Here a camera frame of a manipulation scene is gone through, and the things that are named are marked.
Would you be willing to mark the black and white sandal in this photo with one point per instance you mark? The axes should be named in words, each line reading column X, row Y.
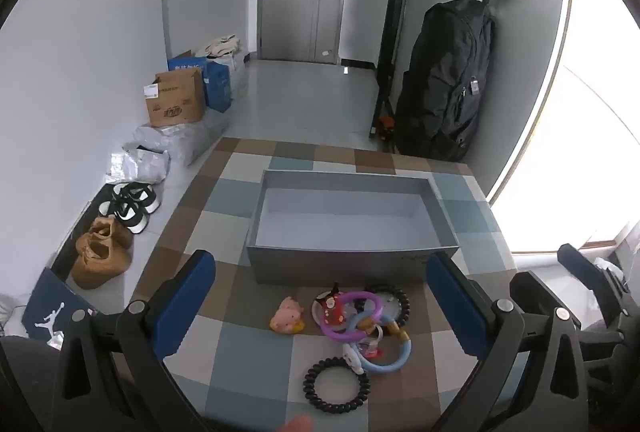
column 140, row 197

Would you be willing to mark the white plastic bag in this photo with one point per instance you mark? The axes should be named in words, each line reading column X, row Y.
column 236, row 74

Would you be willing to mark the checkered floor mat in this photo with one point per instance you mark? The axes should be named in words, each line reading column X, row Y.
column 235, row 197

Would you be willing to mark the black backpack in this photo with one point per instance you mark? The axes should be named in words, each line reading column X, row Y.
column 445, row 81

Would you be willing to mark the black white sneakers pair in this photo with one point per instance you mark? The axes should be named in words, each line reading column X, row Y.
column 125, row 214

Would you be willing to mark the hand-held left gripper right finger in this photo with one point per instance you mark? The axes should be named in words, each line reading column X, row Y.
column 457, row 307

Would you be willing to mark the small red charm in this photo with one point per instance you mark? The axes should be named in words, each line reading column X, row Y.
column 372, row 352

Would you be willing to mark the person's left hand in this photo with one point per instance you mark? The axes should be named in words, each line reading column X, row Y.
column 300, row 424

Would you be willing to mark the red figure charm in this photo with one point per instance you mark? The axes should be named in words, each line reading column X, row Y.
column 334, row 309

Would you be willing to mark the blue cardboard box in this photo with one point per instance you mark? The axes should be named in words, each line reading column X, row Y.
column 218, row 86
column 185, row 62

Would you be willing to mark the bright window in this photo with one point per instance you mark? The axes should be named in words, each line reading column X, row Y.
column 590, row 136

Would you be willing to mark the clear plastic bag bundle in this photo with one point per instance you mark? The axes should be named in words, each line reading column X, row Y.
column 185, row 136

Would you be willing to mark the orange tool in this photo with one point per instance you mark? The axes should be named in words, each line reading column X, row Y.
column 386, row 124

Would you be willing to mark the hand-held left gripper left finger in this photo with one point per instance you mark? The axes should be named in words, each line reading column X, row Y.
column 185, row 302

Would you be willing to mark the black metal stand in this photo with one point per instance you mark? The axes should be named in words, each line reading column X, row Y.
column 395, row 11

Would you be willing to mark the brown suede shoe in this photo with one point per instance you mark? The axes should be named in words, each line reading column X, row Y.
column 112, row 229
column 100, row 264

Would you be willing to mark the black doormat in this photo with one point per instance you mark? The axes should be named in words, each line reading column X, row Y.
column 85, row 224

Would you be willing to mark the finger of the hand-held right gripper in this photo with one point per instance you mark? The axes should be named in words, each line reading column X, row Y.
column 580, row 264

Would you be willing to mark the pink pig toy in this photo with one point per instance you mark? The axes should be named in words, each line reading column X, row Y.
column 287, row 312

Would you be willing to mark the white figure charm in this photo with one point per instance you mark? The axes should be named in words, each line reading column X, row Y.
column 352, row 354

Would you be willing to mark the white crumpled parcel bag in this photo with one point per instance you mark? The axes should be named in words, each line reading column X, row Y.
column 142, row 164

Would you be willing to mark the grey box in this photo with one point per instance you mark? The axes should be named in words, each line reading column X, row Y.
column 345, row 232

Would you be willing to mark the dark blue shoe box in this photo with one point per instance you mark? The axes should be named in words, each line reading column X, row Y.
column 55, row 307

